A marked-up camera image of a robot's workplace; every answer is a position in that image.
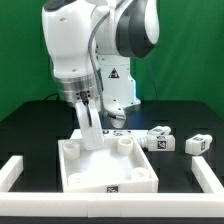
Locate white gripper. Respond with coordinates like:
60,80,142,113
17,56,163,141
75,95,126,150

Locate black cables on table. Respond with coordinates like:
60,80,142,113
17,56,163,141
44,92,61,101

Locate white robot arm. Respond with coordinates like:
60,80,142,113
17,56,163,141
42,0,159,150

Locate white U-shaped fence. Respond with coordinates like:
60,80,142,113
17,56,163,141
0,156,224,218

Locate white fiducial tag plate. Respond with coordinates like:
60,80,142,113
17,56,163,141
71,129,147,139

